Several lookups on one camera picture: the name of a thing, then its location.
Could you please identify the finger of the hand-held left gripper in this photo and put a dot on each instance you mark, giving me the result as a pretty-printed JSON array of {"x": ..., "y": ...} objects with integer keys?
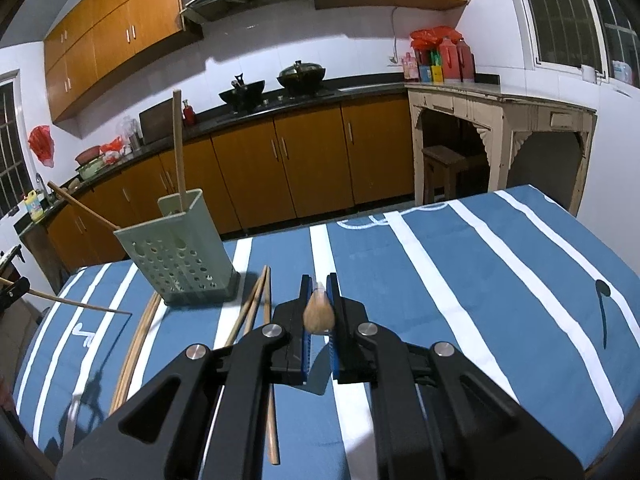
[{"x": 15, "y": 292}]

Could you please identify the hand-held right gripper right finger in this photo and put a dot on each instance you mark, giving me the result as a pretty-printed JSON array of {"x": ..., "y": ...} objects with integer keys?
[{"x": 334, "y": 345}]

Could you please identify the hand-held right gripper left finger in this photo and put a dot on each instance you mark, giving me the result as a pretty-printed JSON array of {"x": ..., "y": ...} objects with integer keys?
[{"x": 305, "y": 342}]

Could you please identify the green perforated utensil holder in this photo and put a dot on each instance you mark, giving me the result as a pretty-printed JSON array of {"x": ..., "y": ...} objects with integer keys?
[{"x": 175, "y": 260}]

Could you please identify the yellow detergent bottle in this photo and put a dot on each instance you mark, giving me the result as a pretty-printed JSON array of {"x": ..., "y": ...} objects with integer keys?
[{"x": 36, "y": 208}]

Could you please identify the metal faucet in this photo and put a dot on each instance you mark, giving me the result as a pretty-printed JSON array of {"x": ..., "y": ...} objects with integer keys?
[{"x": 41, "y": 182}]

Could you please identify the blue striped tablecloth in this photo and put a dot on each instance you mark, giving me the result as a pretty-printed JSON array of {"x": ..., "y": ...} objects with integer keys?
[{"x": 450, "y": 285}]

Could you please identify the small barred window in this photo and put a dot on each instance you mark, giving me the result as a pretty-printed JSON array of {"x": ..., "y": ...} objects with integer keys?
[{"x": 10, "y": 150}]

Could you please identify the green enamel basin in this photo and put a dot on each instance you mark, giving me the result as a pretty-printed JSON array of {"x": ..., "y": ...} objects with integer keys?
[{"x": 92, "y": 170}]

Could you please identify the red plastic bag on hook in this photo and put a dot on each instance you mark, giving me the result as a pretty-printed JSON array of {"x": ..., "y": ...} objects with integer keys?
[{"x": 41, "y": 146}]

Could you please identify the red basin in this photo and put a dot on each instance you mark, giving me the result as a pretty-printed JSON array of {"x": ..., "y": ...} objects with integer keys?
[{"x": 89, "y": 154}]

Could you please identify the red plastic bag by basins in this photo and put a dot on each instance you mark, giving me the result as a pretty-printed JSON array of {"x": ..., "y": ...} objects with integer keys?
[{"x": 111, "y": 149}]

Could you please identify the orange base cabinets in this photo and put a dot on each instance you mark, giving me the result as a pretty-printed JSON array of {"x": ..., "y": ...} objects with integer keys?
[{"x": 300, "y": 160}]

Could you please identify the metal cup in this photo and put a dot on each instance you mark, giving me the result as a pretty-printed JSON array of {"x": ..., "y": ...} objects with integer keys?
[{"x": 134, "y": 142}]

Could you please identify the clear plastic bag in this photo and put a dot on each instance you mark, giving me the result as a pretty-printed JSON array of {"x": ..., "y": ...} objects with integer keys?
[{"x": 127, "y": 127}]

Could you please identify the dark wooden stool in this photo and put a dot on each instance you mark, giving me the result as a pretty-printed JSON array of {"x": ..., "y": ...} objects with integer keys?
[{"x": 442, "y": 155}]

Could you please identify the dark wooden cutting board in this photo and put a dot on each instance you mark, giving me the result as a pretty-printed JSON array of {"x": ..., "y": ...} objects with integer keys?
[{"x": 155, "y": 122}]

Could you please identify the black kitchen countertop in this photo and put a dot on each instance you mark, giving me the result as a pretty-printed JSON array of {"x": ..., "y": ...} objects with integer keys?
[{"x": 300, "y": 103}]

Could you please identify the black gas stove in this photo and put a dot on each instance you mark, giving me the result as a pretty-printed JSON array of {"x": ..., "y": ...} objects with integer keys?
[{"x": 295, "y": 98}]

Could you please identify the small red bottle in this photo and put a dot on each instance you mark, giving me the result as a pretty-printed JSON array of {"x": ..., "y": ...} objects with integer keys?
[{"x": 188, "y": 115}]

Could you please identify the black open wok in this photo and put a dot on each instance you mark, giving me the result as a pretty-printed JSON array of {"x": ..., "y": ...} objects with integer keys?
[{"x": 242, "y": 95}]

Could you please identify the black wok with lid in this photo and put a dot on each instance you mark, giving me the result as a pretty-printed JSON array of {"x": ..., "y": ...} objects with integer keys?
[{"x": 300, "y": 77}]

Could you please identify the pink pouch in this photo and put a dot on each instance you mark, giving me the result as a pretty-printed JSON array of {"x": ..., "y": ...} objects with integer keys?
[{"x": 410, "y": 67}]

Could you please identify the white wooden side table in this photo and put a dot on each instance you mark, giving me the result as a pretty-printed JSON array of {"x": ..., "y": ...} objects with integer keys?
[{"x": 500, "y": 110}]

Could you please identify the yellow box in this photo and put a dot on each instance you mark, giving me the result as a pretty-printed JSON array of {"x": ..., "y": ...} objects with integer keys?
[{"x": 437, "y": 74}]

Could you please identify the green bottle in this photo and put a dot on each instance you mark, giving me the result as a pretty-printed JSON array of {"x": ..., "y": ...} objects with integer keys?
[{"x": 436, "y": 57}]

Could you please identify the red jug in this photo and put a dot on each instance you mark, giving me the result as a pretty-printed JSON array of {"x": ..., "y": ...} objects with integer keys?
[
  {"x": 467, "y": 62},
  {"x": 450, "y": 62}
]

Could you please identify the red plastic bag over jugs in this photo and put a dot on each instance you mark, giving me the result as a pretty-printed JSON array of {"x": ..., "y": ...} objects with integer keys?
[{"x": 432, "y": 36}]

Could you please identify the large barred window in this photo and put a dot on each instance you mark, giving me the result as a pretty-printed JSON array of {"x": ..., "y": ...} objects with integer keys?
[{"x": 560, "y": 10}]

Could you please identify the orange wall cabinets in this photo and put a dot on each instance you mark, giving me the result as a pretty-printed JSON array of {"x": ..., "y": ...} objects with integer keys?
[{"x": 115, "y": 35}]

